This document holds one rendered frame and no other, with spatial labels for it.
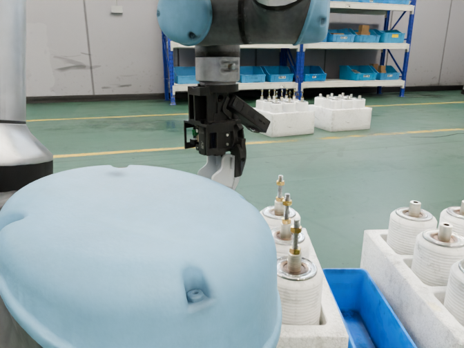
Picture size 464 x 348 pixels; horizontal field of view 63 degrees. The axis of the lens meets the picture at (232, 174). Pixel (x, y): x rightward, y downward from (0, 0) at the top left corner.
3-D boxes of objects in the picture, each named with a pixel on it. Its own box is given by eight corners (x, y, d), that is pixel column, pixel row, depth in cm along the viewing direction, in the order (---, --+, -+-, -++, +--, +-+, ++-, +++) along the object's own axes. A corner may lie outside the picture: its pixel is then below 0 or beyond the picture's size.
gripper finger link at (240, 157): (222, 174, 71) (221, 128, 68) (230, 172, 72) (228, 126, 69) (239, 179, 67) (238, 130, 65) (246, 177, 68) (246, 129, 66)
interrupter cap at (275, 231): (288, 226, 80) (288, 223, 79) (313, 241, 73) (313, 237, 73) (258, 234, 76) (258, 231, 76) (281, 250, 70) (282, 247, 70)
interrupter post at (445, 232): (453, 243, 73) (456, 227, 72) (440, 243, 73) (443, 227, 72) (446, 237, 75) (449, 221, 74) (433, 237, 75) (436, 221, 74)
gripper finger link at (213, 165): (193, 197, 72) (193, 150, 69) (218, 190, 76) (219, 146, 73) (203, 202, 70) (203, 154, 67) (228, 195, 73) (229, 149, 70)
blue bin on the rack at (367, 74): (337, 79, 607) (338, 65, 601) (358, 79, 617) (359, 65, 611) (355, 81, 561) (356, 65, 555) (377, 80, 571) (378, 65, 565)
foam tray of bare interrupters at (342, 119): (369, 129, 325) (372, 108, 320) (331, 132, 312) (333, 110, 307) (342, 121, 360) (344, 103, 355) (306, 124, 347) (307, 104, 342)
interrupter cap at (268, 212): (300, 211, 87) (301, 208, 87) (288, 224, 81) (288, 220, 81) (271, 205, 91) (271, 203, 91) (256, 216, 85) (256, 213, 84)
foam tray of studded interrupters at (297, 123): (313, 133, 306) (315, 111, 301) (271, 137, 291) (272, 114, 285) (287, 126, 340) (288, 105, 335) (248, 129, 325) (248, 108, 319)
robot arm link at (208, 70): (221, 57, 69) (251, 56, 63) (221, 83, 70) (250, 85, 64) (186, 57, 65) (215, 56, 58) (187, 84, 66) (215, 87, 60)
